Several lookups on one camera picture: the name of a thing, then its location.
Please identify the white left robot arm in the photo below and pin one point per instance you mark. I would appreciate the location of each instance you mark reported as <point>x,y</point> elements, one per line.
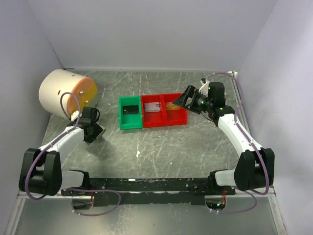
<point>41,170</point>

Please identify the black credit card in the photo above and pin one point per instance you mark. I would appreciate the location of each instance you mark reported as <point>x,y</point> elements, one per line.
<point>130,109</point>

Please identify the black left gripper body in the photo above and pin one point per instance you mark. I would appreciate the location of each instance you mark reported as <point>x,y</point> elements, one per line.
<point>89,136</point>

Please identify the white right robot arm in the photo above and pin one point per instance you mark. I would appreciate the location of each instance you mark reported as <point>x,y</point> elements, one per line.
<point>255,166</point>

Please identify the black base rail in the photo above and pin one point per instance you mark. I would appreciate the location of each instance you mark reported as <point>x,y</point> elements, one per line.
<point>140,191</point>

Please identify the green plastic bin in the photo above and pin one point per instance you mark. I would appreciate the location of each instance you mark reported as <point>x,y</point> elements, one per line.
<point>128,122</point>

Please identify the silver credit card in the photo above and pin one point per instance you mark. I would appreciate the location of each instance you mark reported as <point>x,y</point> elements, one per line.
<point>152,107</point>

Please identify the red bin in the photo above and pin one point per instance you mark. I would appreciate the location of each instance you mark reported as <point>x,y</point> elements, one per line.
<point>153,119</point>
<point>176,117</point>

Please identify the tan card holder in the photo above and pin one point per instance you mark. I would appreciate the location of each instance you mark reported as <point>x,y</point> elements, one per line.
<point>101,130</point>

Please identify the red bin right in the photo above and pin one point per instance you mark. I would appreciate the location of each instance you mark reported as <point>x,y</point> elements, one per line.
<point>176,117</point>

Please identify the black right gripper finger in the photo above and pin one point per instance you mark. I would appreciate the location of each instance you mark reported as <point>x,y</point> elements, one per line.
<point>185,103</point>
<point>188,93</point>

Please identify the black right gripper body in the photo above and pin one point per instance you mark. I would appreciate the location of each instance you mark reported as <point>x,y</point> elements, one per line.
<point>200,102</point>

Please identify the red bin middle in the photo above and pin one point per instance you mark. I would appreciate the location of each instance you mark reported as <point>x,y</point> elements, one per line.
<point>153,119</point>

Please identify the white cylinder with orange face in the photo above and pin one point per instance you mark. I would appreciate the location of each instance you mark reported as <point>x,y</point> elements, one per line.
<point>61,89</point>

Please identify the orange credit card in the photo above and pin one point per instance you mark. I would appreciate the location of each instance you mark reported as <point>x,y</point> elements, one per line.
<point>171,107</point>

